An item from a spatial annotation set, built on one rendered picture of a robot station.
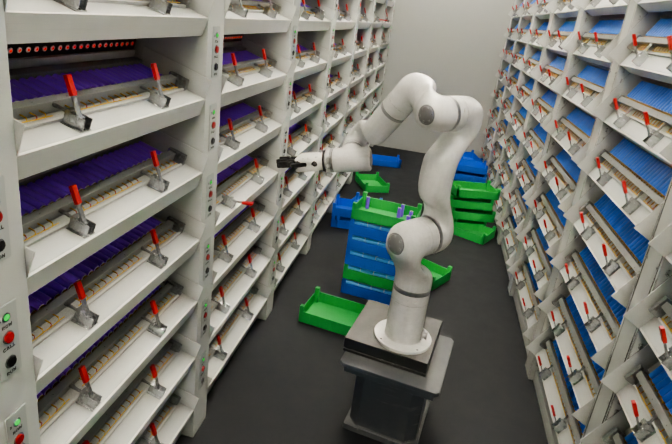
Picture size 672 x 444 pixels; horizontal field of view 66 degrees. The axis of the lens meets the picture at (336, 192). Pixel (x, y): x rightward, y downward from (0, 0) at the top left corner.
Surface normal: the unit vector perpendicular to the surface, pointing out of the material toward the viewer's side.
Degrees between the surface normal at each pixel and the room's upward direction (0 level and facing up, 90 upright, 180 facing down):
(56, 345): 18
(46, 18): 108
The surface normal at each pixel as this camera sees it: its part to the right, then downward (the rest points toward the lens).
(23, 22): 0.89, 0.46
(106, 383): 0.41, -0.84
